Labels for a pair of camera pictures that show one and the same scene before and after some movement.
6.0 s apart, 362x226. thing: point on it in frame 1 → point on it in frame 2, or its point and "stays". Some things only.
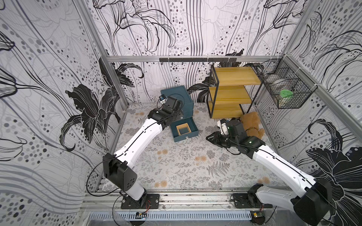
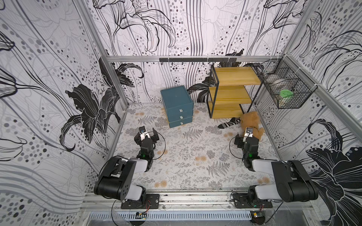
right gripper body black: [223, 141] → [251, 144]
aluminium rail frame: [110, 201] stays
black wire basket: [288, 86] stays
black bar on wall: [198, 60] stays
